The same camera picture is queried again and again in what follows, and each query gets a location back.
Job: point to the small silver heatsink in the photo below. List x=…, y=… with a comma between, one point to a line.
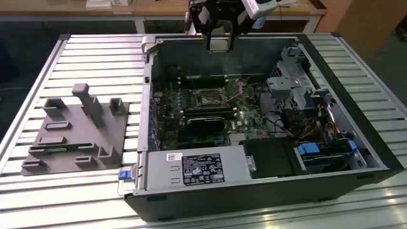
x=238, y=139

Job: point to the green RAM stick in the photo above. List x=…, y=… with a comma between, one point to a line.
x=61, y=148

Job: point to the white box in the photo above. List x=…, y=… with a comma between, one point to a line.
x=122, y=2

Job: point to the grey power supply unit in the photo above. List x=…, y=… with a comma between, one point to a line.
x=160, y=171

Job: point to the CPU socket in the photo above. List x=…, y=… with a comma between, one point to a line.
x=208, y=100

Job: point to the white paper stack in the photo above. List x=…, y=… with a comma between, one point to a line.
x=99, y=4

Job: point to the hard disk in blue carrier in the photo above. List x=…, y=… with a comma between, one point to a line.
x=309, y=149

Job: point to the black plastic shroud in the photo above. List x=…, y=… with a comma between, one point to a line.
x=274, y=157

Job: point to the grey metal drive cage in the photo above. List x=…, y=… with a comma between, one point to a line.
x=280, y=86

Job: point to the black graphics card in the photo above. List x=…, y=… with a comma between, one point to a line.
x=208, y=125

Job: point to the black open PC case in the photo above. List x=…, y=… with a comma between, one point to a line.
x=222, y=202

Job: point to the blue plastic clip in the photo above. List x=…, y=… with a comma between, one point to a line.
x=352, y=146

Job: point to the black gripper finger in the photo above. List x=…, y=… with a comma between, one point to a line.
x=209, y=41
x=233, y=43

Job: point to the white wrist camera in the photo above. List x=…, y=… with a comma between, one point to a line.
x=260, y=7

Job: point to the grey parts rack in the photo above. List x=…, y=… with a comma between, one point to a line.
x=83, y=133

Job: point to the silver topped CPU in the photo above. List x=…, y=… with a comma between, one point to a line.
x=221, y=40

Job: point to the green motherboard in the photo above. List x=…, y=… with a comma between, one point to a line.
x=252, y=119

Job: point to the wooden cabinet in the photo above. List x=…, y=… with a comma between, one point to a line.
x=366, y=23

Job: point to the wooden desk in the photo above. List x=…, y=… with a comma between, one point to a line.
x=63, y=12

